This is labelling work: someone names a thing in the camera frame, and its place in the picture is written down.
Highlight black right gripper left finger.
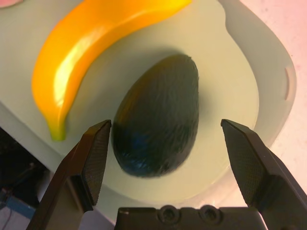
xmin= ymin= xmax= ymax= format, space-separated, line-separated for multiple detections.
xmin=26 ymin=119 xmax=113 ymax=230

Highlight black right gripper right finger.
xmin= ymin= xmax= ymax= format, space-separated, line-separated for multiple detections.
xmin=220 ymin=119 xmax=307 ymax=230

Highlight dark green toy avocado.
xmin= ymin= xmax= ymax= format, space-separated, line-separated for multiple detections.
xmin=111 ymin=54 xmax=200 ymax=178

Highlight yellow toy banana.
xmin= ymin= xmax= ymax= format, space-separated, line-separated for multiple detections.
xmin=31 ymin=0 xmax=192 ymax=142

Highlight translucent green cutting board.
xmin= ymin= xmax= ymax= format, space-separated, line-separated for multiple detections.
xmin=0 ymin=0 xmax=298 ymax=211

